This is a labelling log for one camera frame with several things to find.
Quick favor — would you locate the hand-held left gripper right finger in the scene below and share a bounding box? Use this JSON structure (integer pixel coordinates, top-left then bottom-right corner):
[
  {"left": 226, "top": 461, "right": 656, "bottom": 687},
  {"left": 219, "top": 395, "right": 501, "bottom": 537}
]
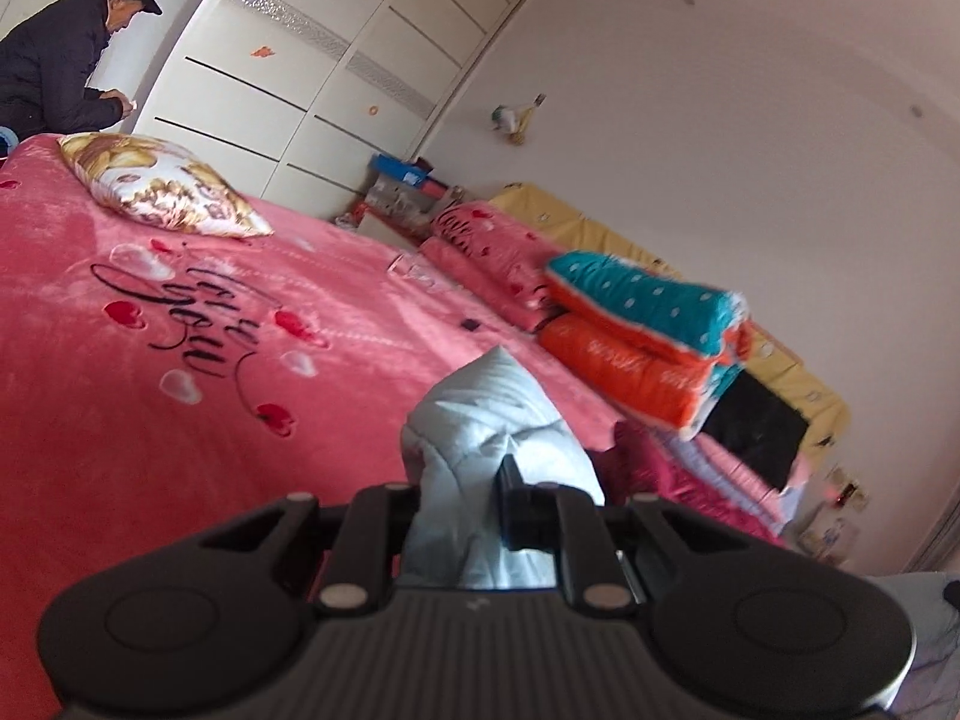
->
[{"left": 495, "top": 456, "right": 758, "bottom": 611}]

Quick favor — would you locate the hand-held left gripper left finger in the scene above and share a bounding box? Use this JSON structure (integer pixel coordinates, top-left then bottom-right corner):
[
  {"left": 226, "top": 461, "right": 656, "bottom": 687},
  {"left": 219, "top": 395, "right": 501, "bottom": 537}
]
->
[{"left": 196, "top": 481, "right": 421, "bottom": 612}]

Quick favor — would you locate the light blue down jacket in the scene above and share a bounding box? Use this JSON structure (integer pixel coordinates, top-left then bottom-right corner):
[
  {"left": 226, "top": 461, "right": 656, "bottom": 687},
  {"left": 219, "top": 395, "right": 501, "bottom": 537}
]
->
[{"left": 401, "top": 345, "right": 607, "bottom": 590}]

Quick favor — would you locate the teal and orange quilt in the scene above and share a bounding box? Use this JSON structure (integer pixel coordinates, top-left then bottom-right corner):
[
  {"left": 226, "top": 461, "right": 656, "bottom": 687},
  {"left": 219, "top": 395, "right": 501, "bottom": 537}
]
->
[{"left": 538, "top": 250, "right": 755, "bottom": 443}]

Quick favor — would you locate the pink and lilac pillow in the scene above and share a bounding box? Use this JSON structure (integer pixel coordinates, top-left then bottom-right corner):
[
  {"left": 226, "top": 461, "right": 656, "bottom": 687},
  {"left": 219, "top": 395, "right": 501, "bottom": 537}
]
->
[{"left": 671, "top": 431, "right": 817, "bottom": 527}]

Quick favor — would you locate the clear plastic wrapper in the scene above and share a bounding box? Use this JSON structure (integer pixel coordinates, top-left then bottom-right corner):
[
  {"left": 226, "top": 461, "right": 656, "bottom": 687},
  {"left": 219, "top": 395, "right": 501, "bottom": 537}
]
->
[{"left": 388, "top": 253, "right": 455, "bottom": 292}]

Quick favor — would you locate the bed with pink heart sheet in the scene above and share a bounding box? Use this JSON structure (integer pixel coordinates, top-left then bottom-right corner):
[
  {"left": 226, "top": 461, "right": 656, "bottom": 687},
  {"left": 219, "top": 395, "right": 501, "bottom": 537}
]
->
[{"left": 0, "top": 133, "right": 811, "bottom": 720}]

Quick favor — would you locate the black pillow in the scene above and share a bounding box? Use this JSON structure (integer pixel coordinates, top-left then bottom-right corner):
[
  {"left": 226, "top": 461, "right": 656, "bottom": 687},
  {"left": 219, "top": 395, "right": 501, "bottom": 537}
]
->
[{"left": 702, "top": 370, "right": 812, "bottom": 493}]

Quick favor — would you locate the yellow headboard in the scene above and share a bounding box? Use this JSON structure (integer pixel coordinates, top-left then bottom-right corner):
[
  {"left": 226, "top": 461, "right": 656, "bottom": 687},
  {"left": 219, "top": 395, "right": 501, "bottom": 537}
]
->
[{"left": 487, "top": 181, "right": 853, "bottom": 467}]

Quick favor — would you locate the grey cardboard box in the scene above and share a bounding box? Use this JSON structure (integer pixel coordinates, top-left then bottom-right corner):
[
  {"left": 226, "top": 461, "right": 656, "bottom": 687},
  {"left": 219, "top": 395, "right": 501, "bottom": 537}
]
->
[{"left": 364, "top": 176, "right": 451, "bottom": 224}]

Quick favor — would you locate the framed photo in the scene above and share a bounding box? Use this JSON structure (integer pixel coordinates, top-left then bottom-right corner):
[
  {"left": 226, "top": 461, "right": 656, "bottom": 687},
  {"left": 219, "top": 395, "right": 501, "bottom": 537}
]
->
[{"left": 797, "top": 520, "right": 861, "bottom": 565}]

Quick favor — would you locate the blue cardboard box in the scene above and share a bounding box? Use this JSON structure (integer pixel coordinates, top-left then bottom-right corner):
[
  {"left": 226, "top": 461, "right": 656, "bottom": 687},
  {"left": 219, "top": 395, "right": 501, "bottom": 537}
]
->
[{"left": 367, "top": 154, "right": 434, "bottom": 187}]

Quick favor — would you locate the floral cushion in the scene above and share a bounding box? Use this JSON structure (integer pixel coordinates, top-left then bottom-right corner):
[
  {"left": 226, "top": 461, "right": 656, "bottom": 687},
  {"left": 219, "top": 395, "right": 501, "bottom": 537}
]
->
[{"left": 58, "top": 132, "right": 275, "bottom": 239}]

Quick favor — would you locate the grey checked curtain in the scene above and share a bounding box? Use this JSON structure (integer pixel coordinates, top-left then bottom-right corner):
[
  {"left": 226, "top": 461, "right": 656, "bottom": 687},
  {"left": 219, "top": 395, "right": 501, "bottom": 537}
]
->
[{"left": 896, "top": 496, "right": 960, "bottom": 577}]

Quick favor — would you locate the white wardrobe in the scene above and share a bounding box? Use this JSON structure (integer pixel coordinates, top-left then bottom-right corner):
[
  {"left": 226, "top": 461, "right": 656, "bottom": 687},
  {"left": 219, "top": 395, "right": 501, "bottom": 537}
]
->
[{"left": 139, "top": 0, "right": 535, "bottom": 227}]

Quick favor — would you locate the wall socket panel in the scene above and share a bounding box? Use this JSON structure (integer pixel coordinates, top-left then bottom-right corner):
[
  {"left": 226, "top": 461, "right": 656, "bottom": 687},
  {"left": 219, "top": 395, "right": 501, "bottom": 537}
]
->
[{"left": 823, "top": 465, "right": 872, "bottom": 512}]

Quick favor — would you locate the hanging wall ornament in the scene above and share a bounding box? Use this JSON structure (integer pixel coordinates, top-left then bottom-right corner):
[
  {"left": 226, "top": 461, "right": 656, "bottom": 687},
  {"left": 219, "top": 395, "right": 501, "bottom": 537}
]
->
[{"left": 491, "top": 93, "right": 548, "bottom": 148}]

